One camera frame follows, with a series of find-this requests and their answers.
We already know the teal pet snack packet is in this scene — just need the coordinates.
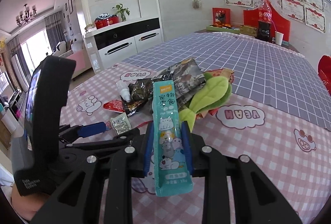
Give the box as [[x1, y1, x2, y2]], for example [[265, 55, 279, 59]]
[[152, 80, 193, 197]]

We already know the dark gold snack wrapper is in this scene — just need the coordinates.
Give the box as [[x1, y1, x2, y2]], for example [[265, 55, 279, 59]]
[[121, 79, 153, 117]]

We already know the white small squeeze bottle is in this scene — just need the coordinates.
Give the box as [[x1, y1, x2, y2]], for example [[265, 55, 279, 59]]
[[116, 80, 131, 102]]

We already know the silver small sachet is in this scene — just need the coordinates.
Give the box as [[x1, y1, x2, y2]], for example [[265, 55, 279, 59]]
[[110, 113, 132, 136]]

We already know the red small sauce packet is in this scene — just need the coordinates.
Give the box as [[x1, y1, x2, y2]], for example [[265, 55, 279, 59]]
[[103, 100, 125, 113]]

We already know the green leaf plush toy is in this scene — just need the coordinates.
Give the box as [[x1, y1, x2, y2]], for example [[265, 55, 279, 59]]
[[179, 69, 233, 131]]

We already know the camouflage pattern bag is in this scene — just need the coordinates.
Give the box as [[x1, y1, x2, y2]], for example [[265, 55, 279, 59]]
[[158, 58, 206, 110]]

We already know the television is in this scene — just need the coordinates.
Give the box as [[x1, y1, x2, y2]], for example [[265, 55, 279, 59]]
[[0, 72, 15, 101]]

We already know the pink blanket on sofa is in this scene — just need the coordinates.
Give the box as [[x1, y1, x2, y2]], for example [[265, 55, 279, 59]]
[[66, 49, 86, 72]]

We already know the white floor air conditioner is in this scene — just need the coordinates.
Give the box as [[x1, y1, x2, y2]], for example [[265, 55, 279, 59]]
[[11, 54, 29, 93]]

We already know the beige sofa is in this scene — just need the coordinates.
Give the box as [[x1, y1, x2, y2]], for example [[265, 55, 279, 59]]
[[52, 41, 92, 79]]

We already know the white black sideboard cabinet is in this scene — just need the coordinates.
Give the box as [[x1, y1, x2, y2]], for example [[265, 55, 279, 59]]
[[84, 17, 163, 74]]

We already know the grey grid tablecloth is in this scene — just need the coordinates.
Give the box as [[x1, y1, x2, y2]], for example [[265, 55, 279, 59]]
[[125, 33, 330, 129]]

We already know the pink checkered tablecloth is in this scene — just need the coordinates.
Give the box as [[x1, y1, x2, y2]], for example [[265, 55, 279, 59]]
[[61, 62, 330, 223]]

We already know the red photo card stand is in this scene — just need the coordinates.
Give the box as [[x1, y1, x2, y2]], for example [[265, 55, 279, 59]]
[[212, 7, 231, 27]]

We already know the black chandelier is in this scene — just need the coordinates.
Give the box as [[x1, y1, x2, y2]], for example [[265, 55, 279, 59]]
[[16, 4, 37, 27]]

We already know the white paper cup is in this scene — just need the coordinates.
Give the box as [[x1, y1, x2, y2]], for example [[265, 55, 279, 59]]
[[274, 31, 284, 45]]

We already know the cola bottle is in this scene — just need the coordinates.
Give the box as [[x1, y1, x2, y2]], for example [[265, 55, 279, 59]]
[[256, 0, 272, 42]]

